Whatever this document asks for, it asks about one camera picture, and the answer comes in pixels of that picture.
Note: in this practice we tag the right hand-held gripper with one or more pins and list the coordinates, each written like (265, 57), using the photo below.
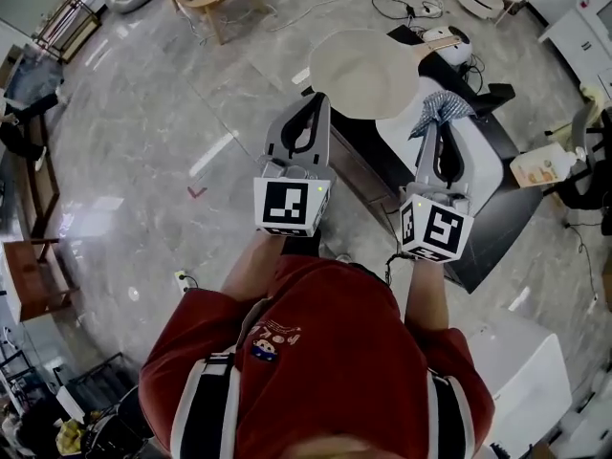
(440, 230)

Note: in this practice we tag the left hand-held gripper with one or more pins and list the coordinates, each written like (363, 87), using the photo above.
(282, 203)

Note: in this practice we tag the person's right forearm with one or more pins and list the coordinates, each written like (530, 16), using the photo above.
(428, 294)

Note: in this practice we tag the person's left forearm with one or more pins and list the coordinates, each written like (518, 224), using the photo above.
(251, 270)

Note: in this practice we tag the white sink basin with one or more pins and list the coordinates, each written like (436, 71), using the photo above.
(483, 160)

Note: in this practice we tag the dark wooden sink cabinet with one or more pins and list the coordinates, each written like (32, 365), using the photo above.
(497, 227)

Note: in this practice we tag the black faucet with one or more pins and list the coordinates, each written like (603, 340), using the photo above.
(497, 96)

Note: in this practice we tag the person's dark trousers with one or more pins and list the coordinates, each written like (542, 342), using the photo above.
(306, 246)

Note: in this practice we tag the white round device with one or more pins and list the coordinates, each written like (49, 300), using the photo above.
(452, 48)

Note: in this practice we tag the person's white shoe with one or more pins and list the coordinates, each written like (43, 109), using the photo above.
(344, 257)

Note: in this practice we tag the black metal chair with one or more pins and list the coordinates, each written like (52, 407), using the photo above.
(590, 175)

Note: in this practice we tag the white power strip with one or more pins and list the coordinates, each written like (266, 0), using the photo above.
(181, 280)

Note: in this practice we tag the person's red shirt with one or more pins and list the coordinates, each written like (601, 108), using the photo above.
(325, 352)

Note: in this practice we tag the white box-shaped cabinet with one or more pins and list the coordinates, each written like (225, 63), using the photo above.
(526, 380)

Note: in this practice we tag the long wooden bench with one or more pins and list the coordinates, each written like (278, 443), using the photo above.
(36, 175)

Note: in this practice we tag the brown wooden side table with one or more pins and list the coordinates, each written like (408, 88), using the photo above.
(33, 280)

